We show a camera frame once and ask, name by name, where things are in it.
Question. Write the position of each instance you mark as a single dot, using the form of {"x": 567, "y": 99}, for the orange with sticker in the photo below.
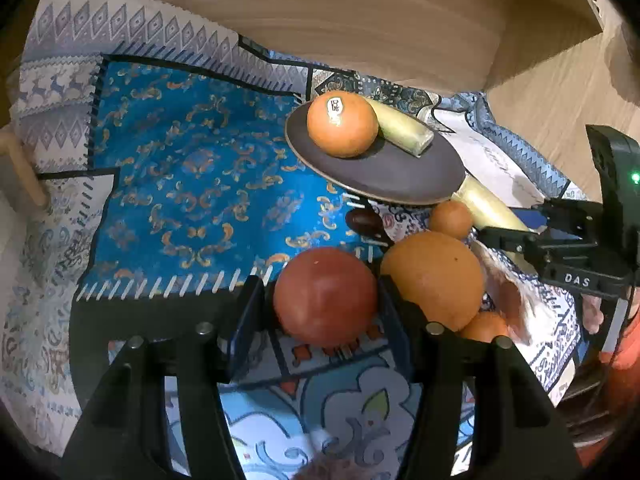
{"x": 342, "y": 125}

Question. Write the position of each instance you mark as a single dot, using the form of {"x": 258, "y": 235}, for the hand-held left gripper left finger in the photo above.
{"x": 248, "y": 317}

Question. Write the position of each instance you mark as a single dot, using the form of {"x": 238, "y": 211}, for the small tangerine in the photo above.
{"x": 484, "y": 327}
{"x": 451, "y": 219}

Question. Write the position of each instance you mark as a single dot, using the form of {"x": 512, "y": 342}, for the dark round plate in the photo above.
{"x": 395, "y": 170}

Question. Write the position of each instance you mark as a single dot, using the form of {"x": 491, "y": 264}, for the large orange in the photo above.
{"x": 432, "y": 280}

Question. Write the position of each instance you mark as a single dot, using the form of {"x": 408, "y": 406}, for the red apple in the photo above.
{"x": 325, "y": 297}

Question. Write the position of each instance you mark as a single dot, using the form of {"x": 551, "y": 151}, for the short pale banana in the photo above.
{"x": 402, "y": 127}

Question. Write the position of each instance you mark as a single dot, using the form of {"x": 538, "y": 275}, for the wooden stick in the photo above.
{"x": 22, "y": 165}

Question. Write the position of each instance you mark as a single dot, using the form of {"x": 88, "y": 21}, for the blue patterned blanket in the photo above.
{"x": 190, "y": 175}

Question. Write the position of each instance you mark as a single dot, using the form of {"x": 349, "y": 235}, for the dark brown plum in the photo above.
{"x": 365, "y": 222}

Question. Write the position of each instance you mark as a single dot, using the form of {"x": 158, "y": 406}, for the long pale banana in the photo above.
{"x": 487, "y": 205}

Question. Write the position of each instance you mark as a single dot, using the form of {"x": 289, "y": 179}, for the person's right forearm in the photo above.
{"x": 625, "y": 375}

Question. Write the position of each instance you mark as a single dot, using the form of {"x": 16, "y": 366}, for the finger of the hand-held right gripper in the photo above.
{"x": 510, "y": 242}
{"x": 537, "y": 215}

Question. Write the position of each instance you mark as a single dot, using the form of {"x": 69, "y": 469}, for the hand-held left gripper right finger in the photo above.
{"x": 396, "y": 322}

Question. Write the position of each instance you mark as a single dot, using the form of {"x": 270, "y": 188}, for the person's right hand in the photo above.
{"x": 594, "y": 312}

